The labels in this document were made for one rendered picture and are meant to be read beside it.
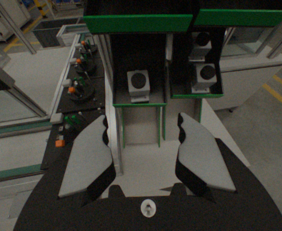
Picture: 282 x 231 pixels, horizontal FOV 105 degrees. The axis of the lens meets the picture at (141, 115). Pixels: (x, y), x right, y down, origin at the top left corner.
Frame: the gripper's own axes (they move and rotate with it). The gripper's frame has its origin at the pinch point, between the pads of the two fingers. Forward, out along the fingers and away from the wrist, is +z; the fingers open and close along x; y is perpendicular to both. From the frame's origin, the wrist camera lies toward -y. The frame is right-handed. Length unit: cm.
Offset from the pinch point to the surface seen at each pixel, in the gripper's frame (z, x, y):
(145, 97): 13.2, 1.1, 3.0
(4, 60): 103, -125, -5
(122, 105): 13.0, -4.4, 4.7
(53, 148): 21.5, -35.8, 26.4
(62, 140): 16.2, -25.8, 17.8
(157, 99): 15.7, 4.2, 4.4
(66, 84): 54, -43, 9
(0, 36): 378, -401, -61
